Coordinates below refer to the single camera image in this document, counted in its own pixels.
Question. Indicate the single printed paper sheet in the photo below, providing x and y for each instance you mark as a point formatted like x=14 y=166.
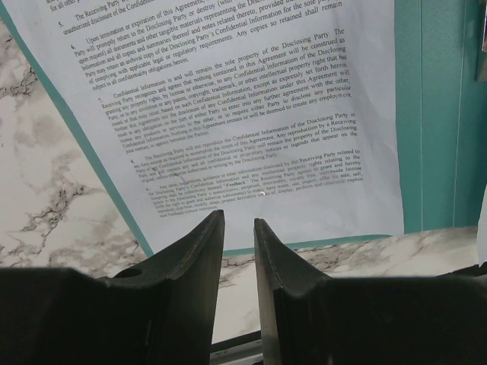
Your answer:
x=280 y=110

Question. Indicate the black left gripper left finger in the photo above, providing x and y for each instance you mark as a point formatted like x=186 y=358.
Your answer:
x=160 y=311

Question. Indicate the teal plastic folder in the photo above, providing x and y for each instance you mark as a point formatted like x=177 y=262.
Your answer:
x=440 y=114

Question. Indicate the silver folder clip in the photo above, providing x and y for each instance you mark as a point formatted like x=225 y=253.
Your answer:
x=481 y=61

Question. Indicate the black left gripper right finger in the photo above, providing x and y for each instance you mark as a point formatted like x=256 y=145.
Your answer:
x=308 y=317

